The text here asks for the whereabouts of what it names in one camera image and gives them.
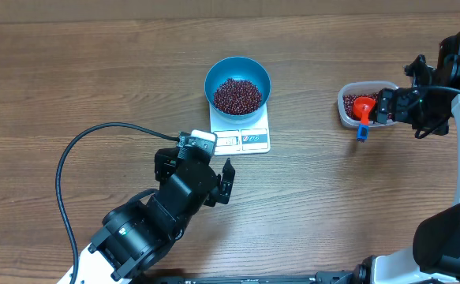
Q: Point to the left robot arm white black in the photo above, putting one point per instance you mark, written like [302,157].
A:
[139,233]

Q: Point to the red adzuki beans in container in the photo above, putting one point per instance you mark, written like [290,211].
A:
[348,105]

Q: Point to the blue plastic bowl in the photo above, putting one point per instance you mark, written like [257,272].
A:
[238,68]

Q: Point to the clear plastic food container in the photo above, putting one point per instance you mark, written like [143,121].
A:
[359,88]

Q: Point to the orange scoop with blue handle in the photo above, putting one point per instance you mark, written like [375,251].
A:
[362,107]

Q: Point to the red adzuki beans in bowl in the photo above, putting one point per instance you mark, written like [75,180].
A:
[237,97]

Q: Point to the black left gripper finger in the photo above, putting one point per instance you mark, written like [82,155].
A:
[165,163]
[221,193]

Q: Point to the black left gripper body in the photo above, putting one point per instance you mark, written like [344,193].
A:
[217,180]

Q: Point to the white digital kitchen scale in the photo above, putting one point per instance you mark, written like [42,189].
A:
[241,136]

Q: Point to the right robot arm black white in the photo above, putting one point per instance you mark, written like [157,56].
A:
[434,256]

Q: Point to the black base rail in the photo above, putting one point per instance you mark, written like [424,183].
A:
[321,277]

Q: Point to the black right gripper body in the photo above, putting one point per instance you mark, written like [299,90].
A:
[429,110]

